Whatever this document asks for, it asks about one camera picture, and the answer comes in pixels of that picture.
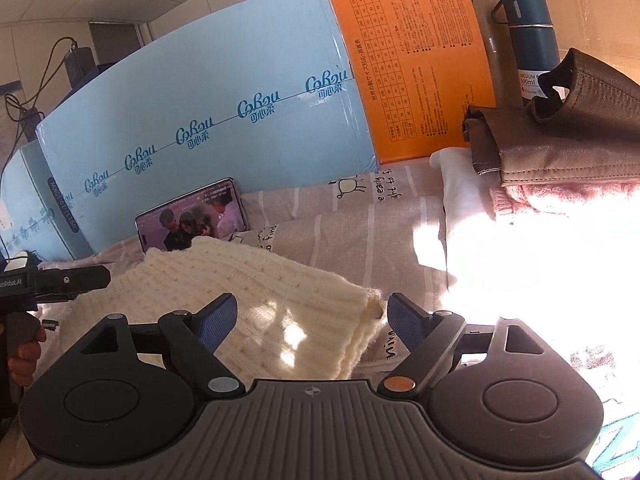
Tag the brown cardboard box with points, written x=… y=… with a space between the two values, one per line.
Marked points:
x=575 y=0

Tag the person's left hand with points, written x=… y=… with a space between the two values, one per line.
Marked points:
x=27 y=362

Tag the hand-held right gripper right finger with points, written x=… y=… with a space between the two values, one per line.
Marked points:
x=402 y=320

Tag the dark blue vacuum bottle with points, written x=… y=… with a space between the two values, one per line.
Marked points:
x=532 y=45

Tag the brown leather jacket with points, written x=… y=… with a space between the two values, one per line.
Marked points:
x=575 y=150

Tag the cream knit sweater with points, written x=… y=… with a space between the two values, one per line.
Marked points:
x=250 y=300

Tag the pink fuzzy garment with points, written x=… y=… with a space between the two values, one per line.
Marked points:
x=550 y=200

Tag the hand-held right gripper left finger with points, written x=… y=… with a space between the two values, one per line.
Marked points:
x=220 y=325

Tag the white cloth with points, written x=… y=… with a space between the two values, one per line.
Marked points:
x=465 y=200

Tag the smartphone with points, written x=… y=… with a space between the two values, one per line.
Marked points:
x=195 y=220

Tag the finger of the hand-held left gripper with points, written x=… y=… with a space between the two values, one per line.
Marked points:
x=75 y=279

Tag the small light blue cardboard box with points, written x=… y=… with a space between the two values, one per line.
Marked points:
x=30 y=200

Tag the orange cardboard box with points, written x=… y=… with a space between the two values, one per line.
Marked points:
x=415 y=70

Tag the large light blue cardboard box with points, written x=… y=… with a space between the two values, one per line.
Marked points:
x=200 y=160

